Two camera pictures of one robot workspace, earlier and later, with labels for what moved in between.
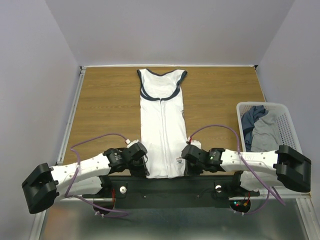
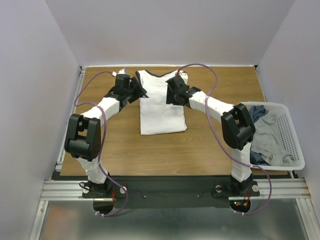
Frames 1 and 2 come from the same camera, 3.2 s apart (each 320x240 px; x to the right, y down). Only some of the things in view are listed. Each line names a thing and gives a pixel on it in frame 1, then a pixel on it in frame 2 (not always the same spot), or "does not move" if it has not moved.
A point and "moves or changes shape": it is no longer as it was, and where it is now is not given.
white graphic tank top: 162,133 moves or changes shape
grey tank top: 265,136 does not move
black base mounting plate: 180,191 does not move
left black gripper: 142,171 -> 140,91
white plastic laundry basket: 288,134 does not move
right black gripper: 191,168 -> 170,92
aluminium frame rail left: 60,156 does not move
